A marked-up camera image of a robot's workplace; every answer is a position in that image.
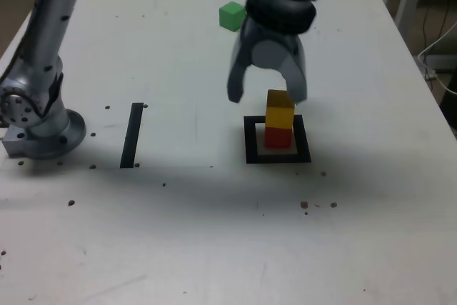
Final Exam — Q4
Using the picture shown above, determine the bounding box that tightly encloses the white cable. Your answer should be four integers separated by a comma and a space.
417, 21, 457, 95

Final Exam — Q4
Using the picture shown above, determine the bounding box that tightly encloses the black tape strip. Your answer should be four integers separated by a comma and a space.
119, 102, 144, 169

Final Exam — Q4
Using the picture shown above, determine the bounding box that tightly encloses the red cube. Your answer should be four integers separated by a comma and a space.
263, 126, 293, 149

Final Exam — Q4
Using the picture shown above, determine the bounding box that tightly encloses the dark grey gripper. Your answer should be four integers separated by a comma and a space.
227, 21, 308, 105

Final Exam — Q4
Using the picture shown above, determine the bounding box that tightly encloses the yellow cube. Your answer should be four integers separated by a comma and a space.
264, 89, 296, 130

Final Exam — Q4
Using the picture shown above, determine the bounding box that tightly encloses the white floor bar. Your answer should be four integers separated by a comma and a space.
423, 54, 457, 70

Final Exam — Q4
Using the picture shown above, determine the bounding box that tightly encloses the green cube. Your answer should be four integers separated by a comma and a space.
219, 1, 247, 32

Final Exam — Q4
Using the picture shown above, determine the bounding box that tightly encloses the black tape square outline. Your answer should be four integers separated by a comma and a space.
243, 114, 312, 165

